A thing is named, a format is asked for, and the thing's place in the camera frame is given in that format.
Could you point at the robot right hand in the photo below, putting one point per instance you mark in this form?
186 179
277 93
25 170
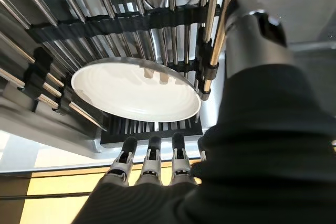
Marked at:
262 155

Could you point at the white round ceramic plate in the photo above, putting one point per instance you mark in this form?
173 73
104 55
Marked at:
131 95

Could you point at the black dish rack metal rods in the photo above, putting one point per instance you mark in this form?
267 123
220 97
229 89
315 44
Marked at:
78 28

